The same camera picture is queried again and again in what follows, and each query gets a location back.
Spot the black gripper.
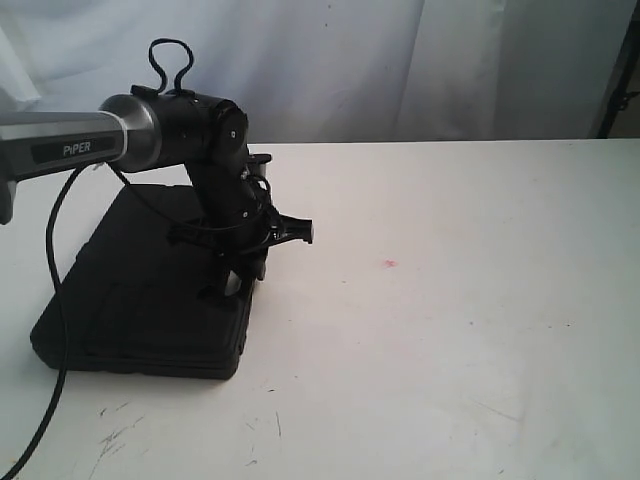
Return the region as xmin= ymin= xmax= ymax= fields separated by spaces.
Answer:
xmin=167 ymin=199 xmax=280 ymax=301

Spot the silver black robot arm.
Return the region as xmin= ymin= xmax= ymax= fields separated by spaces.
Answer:
xmin=1 ymin=86 xmax=282 ymax=279

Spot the white backdrop curtain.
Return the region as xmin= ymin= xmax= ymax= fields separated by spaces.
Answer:
xmin=1 ymin=1 xmax=628 ymax=143

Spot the black cable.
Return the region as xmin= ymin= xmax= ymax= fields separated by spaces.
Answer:
xmin=0 ymin=38 xmax=271 ymax=480

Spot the black plastic tool case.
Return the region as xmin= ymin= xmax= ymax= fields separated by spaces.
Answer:
xmin=30 ymin=184 xmax=254 ymax=380

